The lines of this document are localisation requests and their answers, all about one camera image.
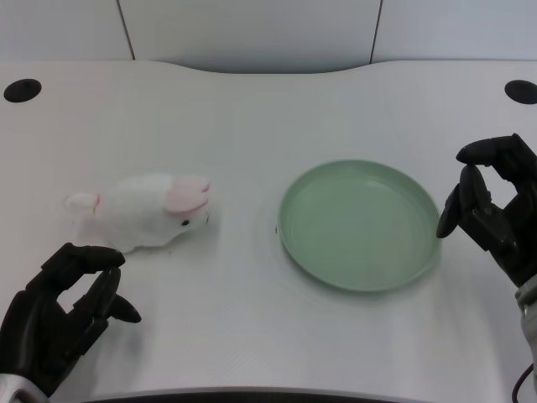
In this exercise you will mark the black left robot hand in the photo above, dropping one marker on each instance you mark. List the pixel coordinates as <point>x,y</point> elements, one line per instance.
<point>46,310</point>

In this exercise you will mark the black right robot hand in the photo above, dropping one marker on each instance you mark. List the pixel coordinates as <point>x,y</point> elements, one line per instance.
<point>514,235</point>

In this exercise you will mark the white plush rabbit doll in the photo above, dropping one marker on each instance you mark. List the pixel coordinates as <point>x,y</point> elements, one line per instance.
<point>134,214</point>

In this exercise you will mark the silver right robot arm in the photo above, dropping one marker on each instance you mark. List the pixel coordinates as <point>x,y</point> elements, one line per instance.
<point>528,310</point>

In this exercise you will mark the green round plate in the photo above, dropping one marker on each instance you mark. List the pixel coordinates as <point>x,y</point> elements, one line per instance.
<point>361,226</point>

